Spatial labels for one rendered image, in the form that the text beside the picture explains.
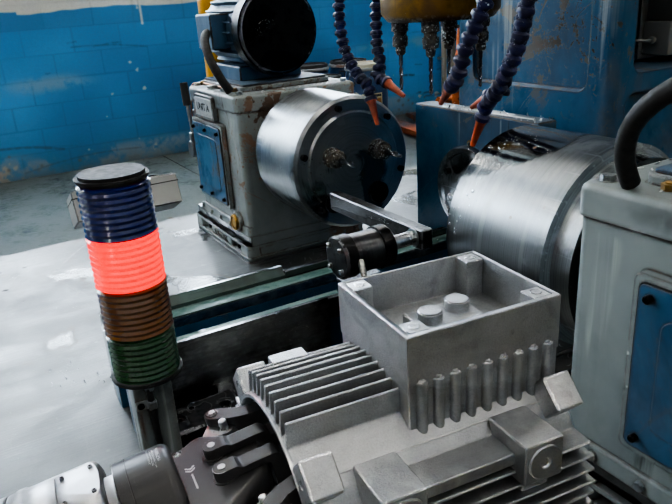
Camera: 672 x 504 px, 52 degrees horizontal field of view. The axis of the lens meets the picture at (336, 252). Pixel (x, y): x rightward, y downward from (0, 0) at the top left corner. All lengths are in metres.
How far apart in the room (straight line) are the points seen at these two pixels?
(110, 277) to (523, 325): 0.33
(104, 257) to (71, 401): 0.55
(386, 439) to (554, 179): 0.43
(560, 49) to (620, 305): 0.58
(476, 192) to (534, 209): 0.09
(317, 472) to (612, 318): 0.39
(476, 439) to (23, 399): 0.81
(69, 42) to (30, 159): 1.05
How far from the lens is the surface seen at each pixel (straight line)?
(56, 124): 6.45
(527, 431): 0.47
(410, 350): 0.42
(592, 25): 1.14
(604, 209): 0.68
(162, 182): 1.17
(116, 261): 0.58
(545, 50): 1.21
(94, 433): 1.02
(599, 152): 0.81
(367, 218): 1.06
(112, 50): 6.50
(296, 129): 1.26
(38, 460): 1.00
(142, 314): 0.60
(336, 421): 0.44
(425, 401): 0.44
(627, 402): 0.72
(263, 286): 1.08
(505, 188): 0.83
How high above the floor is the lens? 1.34
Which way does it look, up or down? 21 degrees down
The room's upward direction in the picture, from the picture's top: 4 degrees counter-clockwise
